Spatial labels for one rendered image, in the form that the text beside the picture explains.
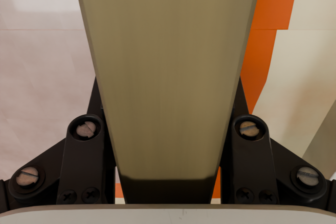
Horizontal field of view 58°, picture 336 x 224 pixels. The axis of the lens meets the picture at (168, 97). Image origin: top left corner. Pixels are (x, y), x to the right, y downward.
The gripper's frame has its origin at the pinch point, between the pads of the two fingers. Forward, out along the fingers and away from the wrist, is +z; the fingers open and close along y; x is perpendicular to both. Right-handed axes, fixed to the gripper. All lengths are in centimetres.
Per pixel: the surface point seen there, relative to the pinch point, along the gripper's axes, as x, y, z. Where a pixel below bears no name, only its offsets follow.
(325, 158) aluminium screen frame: -9.9, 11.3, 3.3
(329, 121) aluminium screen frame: -7.6, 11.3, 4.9
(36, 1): 1.2, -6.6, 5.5
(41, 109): -7.0, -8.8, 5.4
